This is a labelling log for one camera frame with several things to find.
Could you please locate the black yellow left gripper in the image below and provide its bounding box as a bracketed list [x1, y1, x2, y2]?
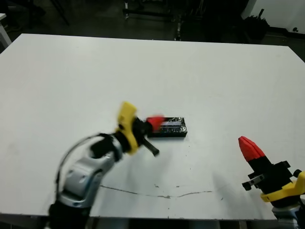
[115, 101, 166, 158]

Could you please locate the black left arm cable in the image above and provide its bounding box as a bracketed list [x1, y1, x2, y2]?
[55, 133, 113, 194]

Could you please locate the black metal gantry frame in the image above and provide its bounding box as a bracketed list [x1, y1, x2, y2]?
[122, 0, 184, 42]

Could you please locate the white side table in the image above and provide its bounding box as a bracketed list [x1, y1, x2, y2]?
[0, 13, 12, 48]

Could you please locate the black slanted stand leg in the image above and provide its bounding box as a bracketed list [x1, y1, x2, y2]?
[53, 0, 70, 26]

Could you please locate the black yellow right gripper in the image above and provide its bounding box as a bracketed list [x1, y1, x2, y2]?
[238, 135, 305, 207]

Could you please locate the glossy black box lid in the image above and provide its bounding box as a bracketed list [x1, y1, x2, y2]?
[147, 116, 189, 139]

